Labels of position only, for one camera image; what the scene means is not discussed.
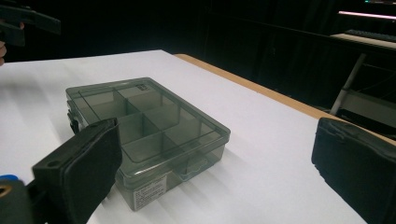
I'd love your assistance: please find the light strip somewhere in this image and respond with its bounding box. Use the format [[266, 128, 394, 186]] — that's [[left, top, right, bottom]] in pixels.
[[337, 10, 396, 21]]

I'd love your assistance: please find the white table board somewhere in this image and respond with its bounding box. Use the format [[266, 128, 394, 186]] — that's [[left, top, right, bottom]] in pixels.
[[0, 49, 368, 224]]

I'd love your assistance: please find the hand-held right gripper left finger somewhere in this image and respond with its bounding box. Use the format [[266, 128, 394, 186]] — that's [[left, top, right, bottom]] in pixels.
[[32, 117, 123, 224]]

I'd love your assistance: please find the white metal stand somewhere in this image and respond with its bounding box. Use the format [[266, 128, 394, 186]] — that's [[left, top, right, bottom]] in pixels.
[[329, 52, 396, 129]]

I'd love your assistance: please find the black keyboard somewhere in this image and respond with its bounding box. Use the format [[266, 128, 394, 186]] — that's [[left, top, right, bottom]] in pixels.
[[344, 28, 396, 44]]

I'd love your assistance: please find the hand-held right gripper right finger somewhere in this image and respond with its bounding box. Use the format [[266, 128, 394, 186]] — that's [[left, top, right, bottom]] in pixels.
[[311, 117, 396, 224]]

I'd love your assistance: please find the tinted transparent compartment box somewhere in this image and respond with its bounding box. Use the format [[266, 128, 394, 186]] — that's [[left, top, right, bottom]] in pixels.
[[64, 77, 232, 213]]

